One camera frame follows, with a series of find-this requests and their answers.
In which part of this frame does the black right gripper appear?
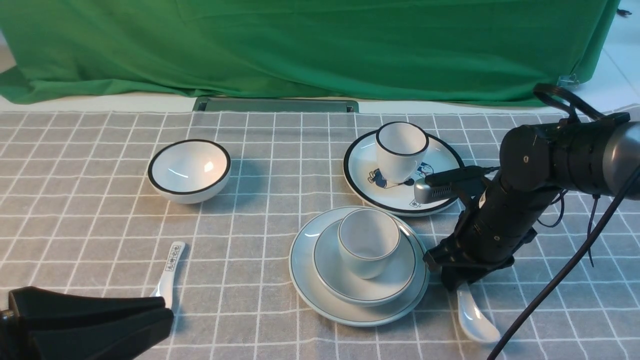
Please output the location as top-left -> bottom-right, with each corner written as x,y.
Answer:
422,235 -> 515,292

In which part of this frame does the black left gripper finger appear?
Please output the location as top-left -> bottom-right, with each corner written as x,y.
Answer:
20,307 -> 174,360
7,286 -> 166,321

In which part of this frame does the plain white spoon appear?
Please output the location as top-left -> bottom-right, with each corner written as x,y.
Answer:
455,282 -> 501,344

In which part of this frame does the pale green-rimmed bowl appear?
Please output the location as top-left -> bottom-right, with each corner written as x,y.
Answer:
313,221 -> 418,307

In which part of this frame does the pale green cup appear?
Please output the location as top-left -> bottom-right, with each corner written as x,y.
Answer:
337,208 -> 401,280

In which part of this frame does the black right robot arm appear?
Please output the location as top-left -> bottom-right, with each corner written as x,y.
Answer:
416,112 -> 640,292

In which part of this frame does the white spoon with characters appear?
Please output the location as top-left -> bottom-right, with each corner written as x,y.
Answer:
151,241 -> 186,310

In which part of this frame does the black-rimmed cartoon plate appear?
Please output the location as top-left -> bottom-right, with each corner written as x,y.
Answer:
343,131 -> 464,217

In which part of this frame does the black-rimmed white cup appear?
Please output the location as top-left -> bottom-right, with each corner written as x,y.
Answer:
375,121 -> 430,184

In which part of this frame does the pale green-rimmed plate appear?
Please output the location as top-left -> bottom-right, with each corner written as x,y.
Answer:
288,206 -> 430,328

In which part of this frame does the black-rimmed white bowl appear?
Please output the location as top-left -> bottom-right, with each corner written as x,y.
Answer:
147,139 -> 232,205

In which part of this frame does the green backdrop cloth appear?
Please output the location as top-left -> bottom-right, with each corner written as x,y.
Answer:
0,0 -> 619,107

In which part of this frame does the metal clamp on backdrop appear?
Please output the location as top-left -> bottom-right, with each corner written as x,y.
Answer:
556,73 -> 581,91

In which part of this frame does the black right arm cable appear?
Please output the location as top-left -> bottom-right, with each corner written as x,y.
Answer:
486,82 -> 640,360

